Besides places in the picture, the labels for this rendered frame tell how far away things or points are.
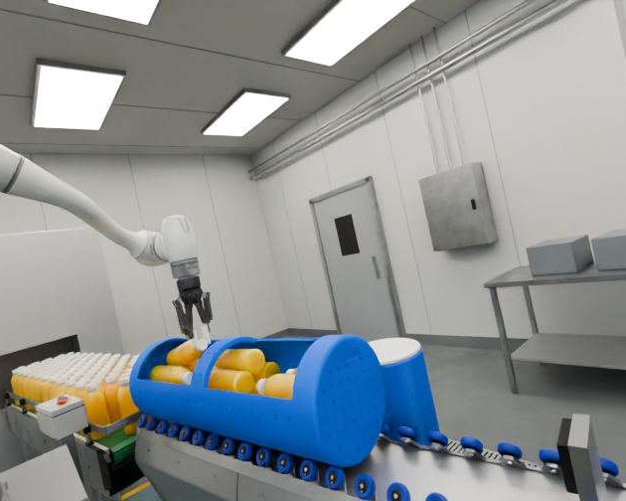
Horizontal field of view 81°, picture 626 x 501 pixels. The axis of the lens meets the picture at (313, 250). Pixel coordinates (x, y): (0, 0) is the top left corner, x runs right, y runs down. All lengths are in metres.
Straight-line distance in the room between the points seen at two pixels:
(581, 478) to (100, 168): 5.87
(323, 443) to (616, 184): 3.34
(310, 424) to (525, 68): 3.69
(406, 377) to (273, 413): 0.56
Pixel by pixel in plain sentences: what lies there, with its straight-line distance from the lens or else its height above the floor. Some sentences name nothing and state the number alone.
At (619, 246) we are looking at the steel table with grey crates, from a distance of 3.08.
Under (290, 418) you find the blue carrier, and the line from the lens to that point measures 0.86.
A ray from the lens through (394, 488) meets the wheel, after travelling 0.83.
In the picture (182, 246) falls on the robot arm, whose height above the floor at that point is 1.55.
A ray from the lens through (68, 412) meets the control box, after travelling 1.63.
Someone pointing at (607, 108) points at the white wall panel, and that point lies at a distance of 3.84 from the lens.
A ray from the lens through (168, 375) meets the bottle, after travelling 1.38.
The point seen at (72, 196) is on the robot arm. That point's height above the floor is 1.72.
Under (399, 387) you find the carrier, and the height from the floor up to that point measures 0.95.
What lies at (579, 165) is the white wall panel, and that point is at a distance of 3.85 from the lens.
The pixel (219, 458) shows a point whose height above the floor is 0.93.
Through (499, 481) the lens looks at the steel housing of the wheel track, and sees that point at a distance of 0.92.
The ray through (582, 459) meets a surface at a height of 1.06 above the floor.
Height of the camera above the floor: 1.44
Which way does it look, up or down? level
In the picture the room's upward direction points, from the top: 12 degrees counter-clockwise
